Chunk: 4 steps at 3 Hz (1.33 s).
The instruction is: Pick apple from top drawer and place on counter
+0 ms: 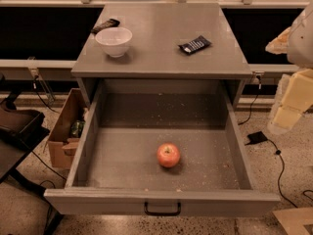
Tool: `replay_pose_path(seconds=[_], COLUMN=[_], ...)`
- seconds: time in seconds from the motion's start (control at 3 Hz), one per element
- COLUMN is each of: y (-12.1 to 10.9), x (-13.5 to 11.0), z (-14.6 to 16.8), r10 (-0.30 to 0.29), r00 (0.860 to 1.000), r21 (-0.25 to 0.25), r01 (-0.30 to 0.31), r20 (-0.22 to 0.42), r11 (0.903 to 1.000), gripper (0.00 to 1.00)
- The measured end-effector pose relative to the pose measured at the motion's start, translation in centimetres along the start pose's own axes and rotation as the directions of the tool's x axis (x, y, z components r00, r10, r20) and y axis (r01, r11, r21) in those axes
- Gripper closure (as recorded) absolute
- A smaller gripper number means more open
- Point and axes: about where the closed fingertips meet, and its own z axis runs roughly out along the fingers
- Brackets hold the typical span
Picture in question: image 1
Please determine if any cardboard box on floor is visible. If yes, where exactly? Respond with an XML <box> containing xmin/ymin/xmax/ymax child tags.
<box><xmin>48</xmin><ymin>88</ymin><xmax>86</xmax><ymax>169</ymax></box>

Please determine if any flat cardboard piece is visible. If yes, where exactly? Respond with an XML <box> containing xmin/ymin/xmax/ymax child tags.
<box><xmin>273</xmin><ymin>208</ymin><xmax>313</xmax><ymax>235</ymax></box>

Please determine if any black cable left floor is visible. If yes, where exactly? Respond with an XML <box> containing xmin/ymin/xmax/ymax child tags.
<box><xmin>31</xmin><ymin>74</ymin><xmax>67</xmax><ymax>183</ymax></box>

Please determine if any red apple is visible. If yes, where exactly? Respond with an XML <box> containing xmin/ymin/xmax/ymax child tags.
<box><xmin>156</xmin><ymin>143</ymin><xmax>180</xmax><ymax>168</ymax></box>

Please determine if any black chair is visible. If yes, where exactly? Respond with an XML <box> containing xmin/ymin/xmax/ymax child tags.
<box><xmin>0</xmin><ymin>88</ymin><xmax>64</xmax><ymax>235</ymax></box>

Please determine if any grey cabinet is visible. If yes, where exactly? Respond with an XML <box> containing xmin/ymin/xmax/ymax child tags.
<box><xmin>71</xmin><ymin>1</ymin><xmax>251</xmax><ymax>104</ymax></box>

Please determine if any green can in box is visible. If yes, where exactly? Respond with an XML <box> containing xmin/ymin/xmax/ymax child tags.
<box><xmin>69</xmin><ymin>120</ymin><xmax>85</xmax><ymax>138</ymax></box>

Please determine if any black remote control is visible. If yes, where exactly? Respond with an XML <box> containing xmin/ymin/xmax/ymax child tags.
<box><xmin>91</xmin><ymin>19</ymin><xmax>120</xmax><ymax>34</ymax></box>

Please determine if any grey open drawer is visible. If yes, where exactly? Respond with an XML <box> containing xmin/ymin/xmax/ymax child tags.
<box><xmin>45</xmin><ymin>79</ymin><xmax>280</xmax><ymax>216</ymax></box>

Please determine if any black drawer handle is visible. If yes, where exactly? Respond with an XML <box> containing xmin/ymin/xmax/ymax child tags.
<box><xmin>144</xmin><ymin>202</ymin><xmax>181</xmax><ymax>216</ymax></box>

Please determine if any white ceramic bowl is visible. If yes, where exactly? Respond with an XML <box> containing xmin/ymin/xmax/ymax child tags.
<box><xmin>95</xmin><ymin>27</ymin><xmax>133</xmax><ymax>58</ymax></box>

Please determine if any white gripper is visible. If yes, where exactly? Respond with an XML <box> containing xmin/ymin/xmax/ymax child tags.
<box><xmin>265</xmin><ymin>3</ymin><xmax>313</xmax><ymax>130</ymax></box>

